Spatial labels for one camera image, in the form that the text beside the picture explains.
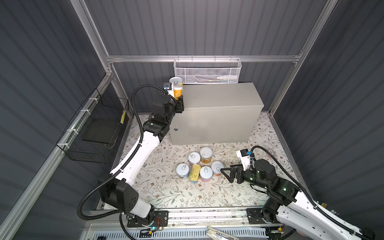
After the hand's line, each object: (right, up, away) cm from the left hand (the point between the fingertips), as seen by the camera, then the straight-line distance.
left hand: (176, 95), depth 73 cm
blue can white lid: (+2, -41, +12) cm, 42 cm away
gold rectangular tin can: (+9, -42, +13) cm, 45 cm away
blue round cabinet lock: (-2, -18, +16) cm, 24 cm away
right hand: (+25, -36, -2) cm, 44 cm away
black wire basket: (-43, -18, +4) cm, 47 cm away
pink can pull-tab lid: (+16, -42, +11) cm, 46 cm away
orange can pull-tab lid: (+22, -39, +12) cm, 46 cm away
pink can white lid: (+9, -34, +16) cm, 39 cm away
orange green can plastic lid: (+16, -33, +15) cm, 39 cm away
